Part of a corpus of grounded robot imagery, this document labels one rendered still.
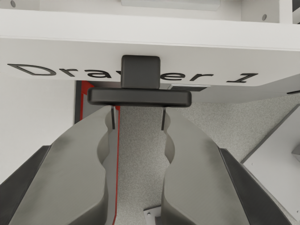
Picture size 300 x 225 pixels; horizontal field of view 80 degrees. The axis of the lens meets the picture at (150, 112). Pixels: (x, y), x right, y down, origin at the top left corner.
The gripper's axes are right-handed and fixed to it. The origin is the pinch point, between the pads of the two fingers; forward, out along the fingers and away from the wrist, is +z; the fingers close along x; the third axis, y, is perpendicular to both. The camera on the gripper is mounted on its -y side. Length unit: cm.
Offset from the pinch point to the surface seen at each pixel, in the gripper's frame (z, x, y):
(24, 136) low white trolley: 10.9, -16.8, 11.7
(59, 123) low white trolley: 12.0, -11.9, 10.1
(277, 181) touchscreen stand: 53, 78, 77
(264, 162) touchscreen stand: 60, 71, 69
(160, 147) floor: 66, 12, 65
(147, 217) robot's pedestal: 43, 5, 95
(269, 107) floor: 80, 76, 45
